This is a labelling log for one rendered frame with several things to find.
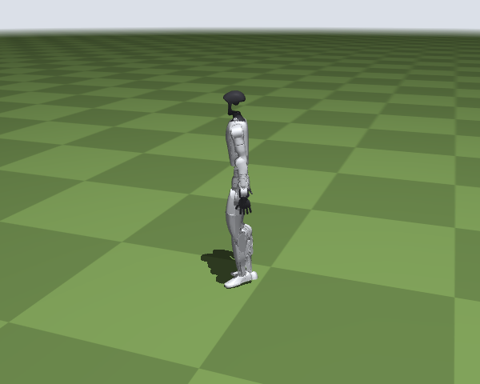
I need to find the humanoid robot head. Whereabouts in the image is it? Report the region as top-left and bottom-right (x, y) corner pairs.
(223, 90), (246, 122)

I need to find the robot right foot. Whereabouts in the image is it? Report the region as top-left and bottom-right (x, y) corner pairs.
(230, 270), (258, 280)

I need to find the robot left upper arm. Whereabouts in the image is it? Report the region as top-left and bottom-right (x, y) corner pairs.
(230, 125), (247, 166)

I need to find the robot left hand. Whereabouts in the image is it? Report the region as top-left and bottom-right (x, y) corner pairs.
(235, 189), (252, 215)

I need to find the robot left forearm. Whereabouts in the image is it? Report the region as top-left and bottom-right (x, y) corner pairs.
(236, 158), (248, 196)

